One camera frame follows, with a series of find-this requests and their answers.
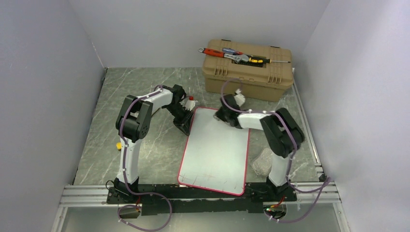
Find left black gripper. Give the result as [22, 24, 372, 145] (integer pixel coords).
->
[165, 104, 194, 137]

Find red framed whiteboard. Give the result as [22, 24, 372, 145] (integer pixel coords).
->
[177, 107, 249, 196]

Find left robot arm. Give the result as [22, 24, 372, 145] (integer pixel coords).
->
[114, 85, 196, 203]

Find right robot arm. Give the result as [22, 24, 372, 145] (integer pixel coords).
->
[214, 94, 305, 201]

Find tan plastic toolbox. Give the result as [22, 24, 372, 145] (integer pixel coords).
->
[202, 39, 294, 102]

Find yellow black screwdriver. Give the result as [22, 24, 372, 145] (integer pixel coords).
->
[249, 56, 290, 64]

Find blue red screwdriver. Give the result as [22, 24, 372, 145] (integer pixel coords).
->
[222, 47, 243, 55]

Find yellow black object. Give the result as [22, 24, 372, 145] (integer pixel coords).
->
[116, 143, 122, 151]

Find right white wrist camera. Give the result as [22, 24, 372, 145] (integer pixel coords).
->
[234, 88, 246, 107]

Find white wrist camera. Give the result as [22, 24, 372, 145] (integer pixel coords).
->
[234, 88, 246, 107]
[184, 96, 198, 111]

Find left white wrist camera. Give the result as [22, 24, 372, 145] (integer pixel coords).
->
[184, 96, 198, 111]

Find red handled adjustable wrench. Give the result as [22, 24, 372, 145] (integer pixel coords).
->
[198, 48, 249, 63]

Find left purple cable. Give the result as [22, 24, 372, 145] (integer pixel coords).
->
[118, 84, 173, 231]

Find purple cable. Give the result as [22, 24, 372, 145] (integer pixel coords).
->
[118, 84, 173, 231]
[220, 78, 332, 224]

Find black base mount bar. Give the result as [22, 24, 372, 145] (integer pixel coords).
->
[106, 182, 297, 216]

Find aluminium rail frame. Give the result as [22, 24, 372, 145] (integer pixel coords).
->
[51, 182, 351, 232]

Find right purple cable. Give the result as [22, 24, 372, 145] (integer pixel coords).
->
[220, 78, 332, 224]

